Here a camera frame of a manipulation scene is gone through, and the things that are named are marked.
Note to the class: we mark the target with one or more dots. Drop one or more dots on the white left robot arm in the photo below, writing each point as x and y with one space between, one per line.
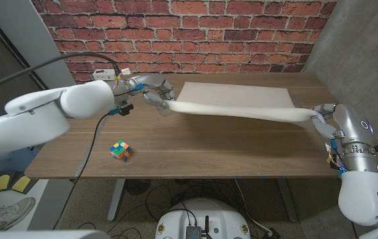
42 116

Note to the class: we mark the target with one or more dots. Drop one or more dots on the multicoloured puzzle cube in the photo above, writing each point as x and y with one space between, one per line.
121 151

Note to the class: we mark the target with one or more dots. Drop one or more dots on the printed brick backdrop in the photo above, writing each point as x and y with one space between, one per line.
182 33

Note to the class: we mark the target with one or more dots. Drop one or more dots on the blue storage bin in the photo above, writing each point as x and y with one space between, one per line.
12 162

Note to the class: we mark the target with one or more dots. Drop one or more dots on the grey sneaker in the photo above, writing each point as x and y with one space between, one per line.
12 214

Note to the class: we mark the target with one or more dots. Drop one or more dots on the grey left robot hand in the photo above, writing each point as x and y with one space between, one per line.
142 84

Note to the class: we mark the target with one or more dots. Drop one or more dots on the cream memory foam sheet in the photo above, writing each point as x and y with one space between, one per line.
242 111

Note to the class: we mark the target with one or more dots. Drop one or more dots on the yellow black foot pedal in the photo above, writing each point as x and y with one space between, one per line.
1 182

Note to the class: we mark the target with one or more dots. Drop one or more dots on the white power strip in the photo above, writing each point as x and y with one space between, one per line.
102 75

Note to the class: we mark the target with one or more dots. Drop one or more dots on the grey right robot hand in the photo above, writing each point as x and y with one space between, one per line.
354 132

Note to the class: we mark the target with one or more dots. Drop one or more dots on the round black floor fan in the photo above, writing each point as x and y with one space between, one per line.
137 186

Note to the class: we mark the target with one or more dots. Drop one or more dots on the white table leg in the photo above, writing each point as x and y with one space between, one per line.
288 202
116 199

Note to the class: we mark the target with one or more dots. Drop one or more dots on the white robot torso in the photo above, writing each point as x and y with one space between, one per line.
208 212

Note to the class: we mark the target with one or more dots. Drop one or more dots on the grey box on torso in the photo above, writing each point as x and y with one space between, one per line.
193 232

